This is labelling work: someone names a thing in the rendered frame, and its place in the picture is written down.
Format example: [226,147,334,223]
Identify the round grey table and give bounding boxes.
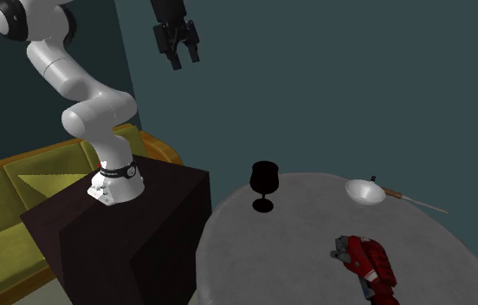
[195,172,478,305]

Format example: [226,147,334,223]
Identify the wooden handled metal pick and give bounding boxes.
[369,175,451,215]

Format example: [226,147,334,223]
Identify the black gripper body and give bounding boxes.
[149,0,190,28]

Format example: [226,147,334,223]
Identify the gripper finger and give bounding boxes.
[180,19,202,64]
[152,23,183,72]

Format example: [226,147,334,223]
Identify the dark robot stand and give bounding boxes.
[19,154,213,305]

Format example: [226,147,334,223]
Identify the white bowl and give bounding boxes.
[345,178,387,207]

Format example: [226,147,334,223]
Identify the black wine glass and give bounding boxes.
[249,160,281,214]

